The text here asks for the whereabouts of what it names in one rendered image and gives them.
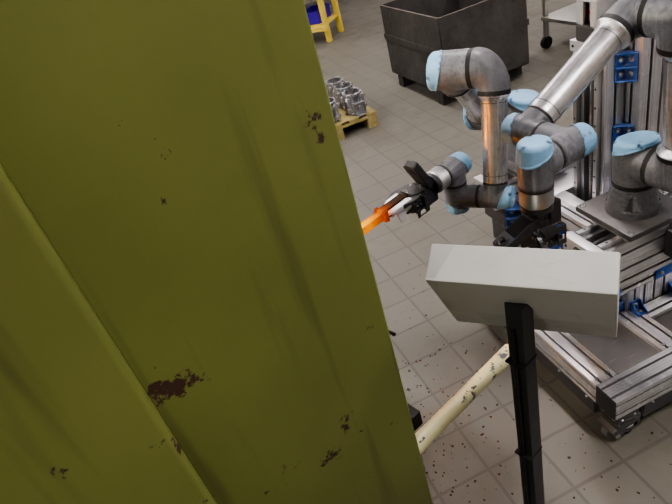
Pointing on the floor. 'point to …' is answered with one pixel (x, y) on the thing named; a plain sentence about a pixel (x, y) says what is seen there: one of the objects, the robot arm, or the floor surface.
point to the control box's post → (516, 319)
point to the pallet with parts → (349, 105)
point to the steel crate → (453, 33)
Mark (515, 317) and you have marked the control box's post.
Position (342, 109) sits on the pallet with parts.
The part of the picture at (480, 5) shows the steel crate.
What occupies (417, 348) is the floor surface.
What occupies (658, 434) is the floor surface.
